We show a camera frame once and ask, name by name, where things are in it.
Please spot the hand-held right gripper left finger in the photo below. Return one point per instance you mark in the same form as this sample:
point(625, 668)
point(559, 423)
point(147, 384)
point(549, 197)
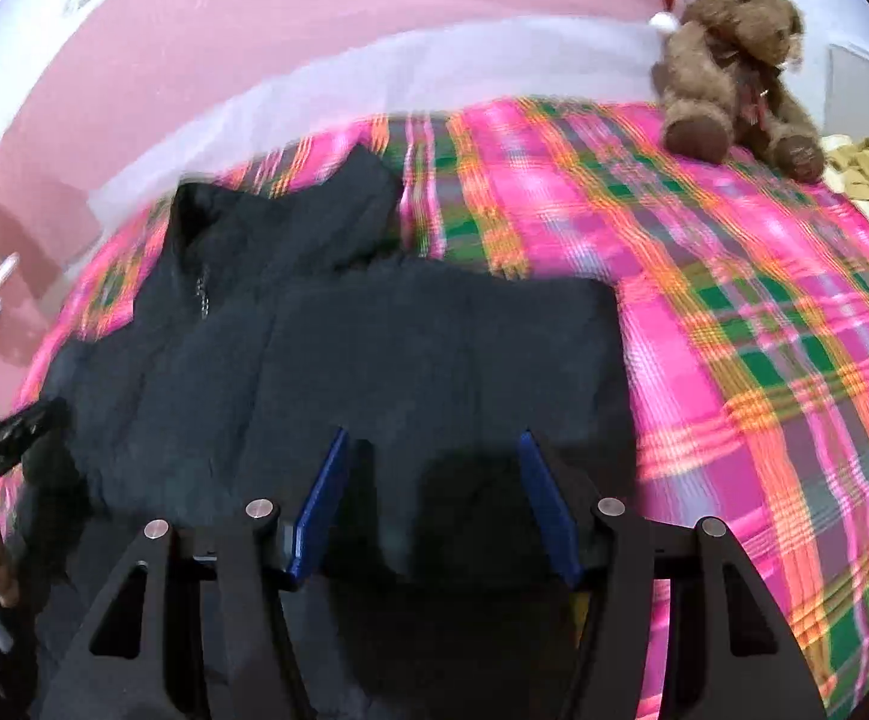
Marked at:
point(322, 510)

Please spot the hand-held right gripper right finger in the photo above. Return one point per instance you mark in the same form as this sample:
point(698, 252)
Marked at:
point(551, 517)

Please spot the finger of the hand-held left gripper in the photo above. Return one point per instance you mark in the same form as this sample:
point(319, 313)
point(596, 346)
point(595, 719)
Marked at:
point(26, 427)

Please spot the black jacket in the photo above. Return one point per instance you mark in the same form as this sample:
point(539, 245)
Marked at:
point(404, 352)

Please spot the pink plaid blanket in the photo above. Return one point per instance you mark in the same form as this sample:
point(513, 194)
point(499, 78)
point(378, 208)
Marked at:
point(704, 315)

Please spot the white bed sheet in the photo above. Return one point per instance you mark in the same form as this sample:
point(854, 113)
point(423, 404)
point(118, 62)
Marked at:
point(374, 82)

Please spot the brown teddy bear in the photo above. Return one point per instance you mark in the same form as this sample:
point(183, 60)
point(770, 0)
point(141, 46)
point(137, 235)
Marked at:
point(727, 67)

